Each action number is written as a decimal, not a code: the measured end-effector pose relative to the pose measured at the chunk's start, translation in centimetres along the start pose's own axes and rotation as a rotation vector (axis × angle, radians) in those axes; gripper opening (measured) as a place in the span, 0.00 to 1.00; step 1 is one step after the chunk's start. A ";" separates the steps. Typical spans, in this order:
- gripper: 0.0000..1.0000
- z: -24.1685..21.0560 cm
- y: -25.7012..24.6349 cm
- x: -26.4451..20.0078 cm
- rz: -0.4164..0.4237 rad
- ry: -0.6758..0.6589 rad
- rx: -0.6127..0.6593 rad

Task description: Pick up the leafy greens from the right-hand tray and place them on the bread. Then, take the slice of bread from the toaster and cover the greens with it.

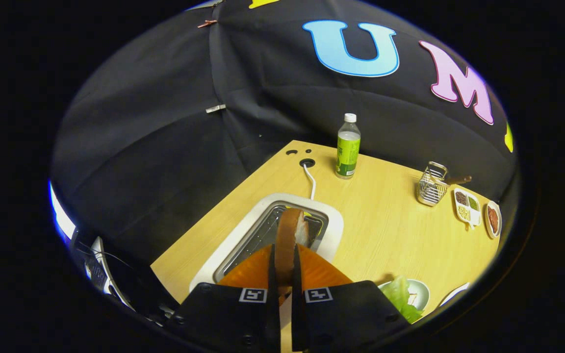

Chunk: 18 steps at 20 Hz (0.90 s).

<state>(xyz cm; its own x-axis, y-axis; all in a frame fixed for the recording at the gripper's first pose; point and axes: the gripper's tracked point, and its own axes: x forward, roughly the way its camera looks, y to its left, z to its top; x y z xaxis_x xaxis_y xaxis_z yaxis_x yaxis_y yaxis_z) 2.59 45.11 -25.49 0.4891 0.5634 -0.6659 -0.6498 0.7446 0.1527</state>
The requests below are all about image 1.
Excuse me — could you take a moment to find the green label water bottle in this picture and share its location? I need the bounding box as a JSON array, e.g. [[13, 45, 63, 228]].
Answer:
[[334, 113, 361, 179]]

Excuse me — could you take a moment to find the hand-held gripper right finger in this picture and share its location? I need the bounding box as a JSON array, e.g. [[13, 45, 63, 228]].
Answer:
[[290, 244, 411, 353]]

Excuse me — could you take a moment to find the dark metal equipment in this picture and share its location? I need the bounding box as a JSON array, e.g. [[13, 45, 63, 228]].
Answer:
[[69, 230, 185, 324]]

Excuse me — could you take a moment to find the white toaster cable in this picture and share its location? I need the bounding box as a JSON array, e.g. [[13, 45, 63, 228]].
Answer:
[[303, 163, 317, 201]]

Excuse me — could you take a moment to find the toasted white bread slice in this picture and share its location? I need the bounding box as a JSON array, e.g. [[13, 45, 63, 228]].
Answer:
[[274, 208, 310, 287]]

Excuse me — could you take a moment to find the metal wire utensil holder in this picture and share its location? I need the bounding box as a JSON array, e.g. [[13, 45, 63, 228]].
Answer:
[[416, 161, 449, 207]]

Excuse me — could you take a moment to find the small white round plate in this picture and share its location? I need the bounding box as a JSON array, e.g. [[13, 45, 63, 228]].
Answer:
[[485, 200, 502, 239]]

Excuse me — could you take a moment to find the white divided dish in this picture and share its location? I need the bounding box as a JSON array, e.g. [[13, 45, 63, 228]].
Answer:
[[453, 187, 482, 230]]

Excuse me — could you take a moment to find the white toaster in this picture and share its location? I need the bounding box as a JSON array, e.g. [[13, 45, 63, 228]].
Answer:
[[189, 193, 345, 293]]

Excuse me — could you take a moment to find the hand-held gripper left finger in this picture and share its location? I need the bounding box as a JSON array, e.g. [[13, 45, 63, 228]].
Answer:
[[174, 244, 281, 353]]

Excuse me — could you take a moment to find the green lettuce leaf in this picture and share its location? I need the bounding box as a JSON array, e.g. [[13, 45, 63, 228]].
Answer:
[[379, 275, 424, 324]]

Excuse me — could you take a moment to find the white leaf-shaped plate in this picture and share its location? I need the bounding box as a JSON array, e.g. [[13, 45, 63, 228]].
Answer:
[[439, 282, 470, 307]]

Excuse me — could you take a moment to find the pale green round plate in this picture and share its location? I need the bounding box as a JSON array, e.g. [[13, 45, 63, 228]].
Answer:
[[378, 278, 431, 314]]

